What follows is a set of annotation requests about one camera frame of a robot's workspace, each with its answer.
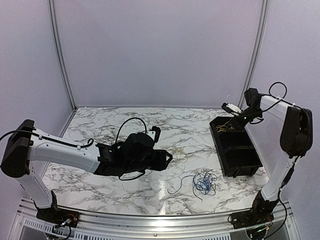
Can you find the black bin far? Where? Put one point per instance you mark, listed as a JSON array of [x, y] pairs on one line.
[[220, 128]]

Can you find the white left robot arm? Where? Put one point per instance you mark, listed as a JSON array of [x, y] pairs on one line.
[[28, 144]]

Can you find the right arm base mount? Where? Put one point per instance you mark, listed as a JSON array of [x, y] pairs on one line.
[[244, 219]]

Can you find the left corner aluminium post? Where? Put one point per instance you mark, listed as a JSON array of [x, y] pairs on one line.
[[59, 53]]

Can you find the corner aluminium post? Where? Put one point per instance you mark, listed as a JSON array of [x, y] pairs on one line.
[[59, 53], [262, 22]]

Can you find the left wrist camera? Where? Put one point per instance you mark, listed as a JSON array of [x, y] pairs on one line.
[[154, 133]]

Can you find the right corner aluminium post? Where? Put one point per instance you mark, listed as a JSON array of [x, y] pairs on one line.
[[262, 22]]

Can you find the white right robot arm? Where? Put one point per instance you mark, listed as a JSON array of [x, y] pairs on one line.
[[296, 139]]

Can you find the black bin middle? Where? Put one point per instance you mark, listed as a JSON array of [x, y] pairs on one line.
[[234, 145]]

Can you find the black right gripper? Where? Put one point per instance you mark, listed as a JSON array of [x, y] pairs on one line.
[[236, 122]]

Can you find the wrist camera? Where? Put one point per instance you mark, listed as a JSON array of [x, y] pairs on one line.
[[154, 133], [231, 108]]

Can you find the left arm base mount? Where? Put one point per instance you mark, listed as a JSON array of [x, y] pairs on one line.
[[57, 216]]

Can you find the black bin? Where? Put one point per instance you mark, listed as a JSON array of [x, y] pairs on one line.
[[234, 145], [220, 128], [239, 162]]

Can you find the black bin near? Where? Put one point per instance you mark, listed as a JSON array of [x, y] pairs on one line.
[[239, 162]]

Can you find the aluminium front rail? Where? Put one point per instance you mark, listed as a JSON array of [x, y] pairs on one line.
[[104, 226]]

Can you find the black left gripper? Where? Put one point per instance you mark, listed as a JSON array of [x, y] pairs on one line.
[[161, 164]]

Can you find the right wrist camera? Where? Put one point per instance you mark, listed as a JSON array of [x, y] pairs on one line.
[[231, 108]]

